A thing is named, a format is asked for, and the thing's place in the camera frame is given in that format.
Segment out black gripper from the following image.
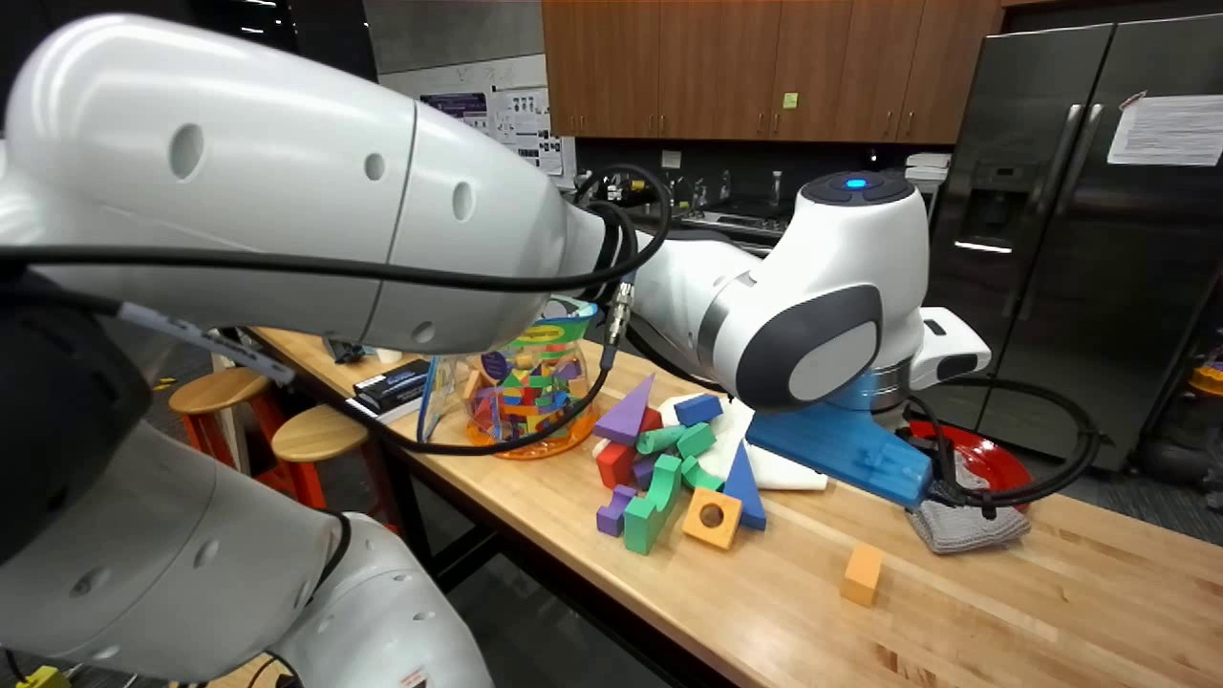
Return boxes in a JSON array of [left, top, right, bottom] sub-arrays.
[[906, 417, 981, 514]]

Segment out yellow wooden cube block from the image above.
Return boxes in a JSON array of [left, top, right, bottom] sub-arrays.
[[837, 542, 890, 613]]

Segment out blue foam triangle block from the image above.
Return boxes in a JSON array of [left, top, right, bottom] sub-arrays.
[[718, 440, 771, 535]]

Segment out small green foam block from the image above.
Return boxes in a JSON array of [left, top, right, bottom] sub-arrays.
[[680, 454, 731, 498]]

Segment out blue foam rectangular block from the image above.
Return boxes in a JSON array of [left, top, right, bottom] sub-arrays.
[[667, 391, 725, 432]]

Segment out yellow foam block with hole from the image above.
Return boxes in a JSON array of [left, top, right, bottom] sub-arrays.
[[676, 484, 748, 554]]

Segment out purple foam triangle block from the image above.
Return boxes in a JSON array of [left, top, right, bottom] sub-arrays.
[[592, 379, 657, 449]]

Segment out red foam block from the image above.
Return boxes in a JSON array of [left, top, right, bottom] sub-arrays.
[[592, 436, 642, 498]]

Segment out purple foam arch block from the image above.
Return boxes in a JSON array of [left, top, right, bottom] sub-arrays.
[[592, 480, 639, 539]]

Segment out clear plastic toy bag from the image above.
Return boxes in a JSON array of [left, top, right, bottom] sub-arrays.
[[411, 296, 608, 461]]

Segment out red plate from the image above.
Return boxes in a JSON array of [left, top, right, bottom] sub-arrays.
[[895, 417, 1039, 506]]

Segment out grey cloth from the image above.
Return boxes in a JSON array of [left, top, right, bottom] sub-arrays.
[[902, 493, 1034, 561]]

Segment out white paper sheet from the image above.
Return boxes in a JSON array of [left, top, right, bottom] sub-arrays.
[[1102, 93, 1223, 172], [657, 391, 832, 498]]

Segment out stainless steel refrigerator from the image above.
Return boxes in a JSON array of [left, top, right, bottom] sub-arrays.
[[888, 12, 1223, 477]]

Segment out green foam cylinder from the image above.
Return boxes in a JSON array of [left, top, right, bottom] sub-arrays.
[[634, 419, 718, 461]]

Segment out stack of white plates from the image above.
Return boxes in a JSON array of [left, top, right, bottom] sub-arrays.
[[902, 150, 959, 186]]

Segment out stainless steel stove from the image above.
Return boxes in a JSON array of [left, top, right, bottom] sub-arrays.
[[662, 203, 799, 250]]

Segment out brown wooden upper cabinets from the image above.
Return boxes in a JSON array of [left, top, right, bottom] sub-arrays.
[[540, 0, 1014, 150]]

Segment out black book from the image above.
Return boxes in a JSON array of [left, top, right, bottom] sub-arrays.
[[353, 356, 438, 419]]

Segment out orange-legged wooden stool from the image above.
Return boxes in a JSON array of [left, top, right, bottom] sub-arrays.
[[164, 362, 280, 477], [266, 400, 386, 515]]

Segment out yellow hand tool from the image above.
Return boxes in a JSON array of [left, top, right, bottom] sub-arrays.
[[9, 658, 69, 688]]

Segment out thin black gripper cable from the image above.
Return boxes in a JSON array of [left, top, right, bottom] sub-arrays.
[[897, 370, 1107, 519]]

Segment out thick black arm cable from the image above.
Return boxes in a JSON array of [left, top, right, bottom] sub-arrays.
[[360, 162, 680, 460]]

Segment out white wall poster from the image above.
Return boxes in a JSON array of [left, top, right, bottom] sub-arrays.
[[415, 83, 554, 172]]

